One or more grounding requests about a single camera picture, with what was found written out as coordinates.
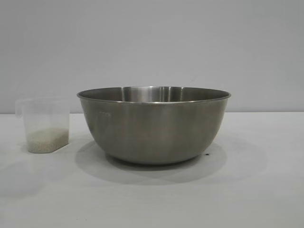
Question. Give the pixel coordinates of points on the stainless steel mixing bowl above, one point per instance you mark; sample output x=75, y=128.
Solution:
x=152, y=126

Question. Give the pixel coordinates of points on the translucent plastic measuring cup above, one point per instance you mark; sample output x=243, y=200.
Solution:
x=42, y=114

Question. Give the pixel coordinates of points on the white uncooked rice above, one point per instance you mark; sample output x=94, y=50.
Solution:
x=46, y=140

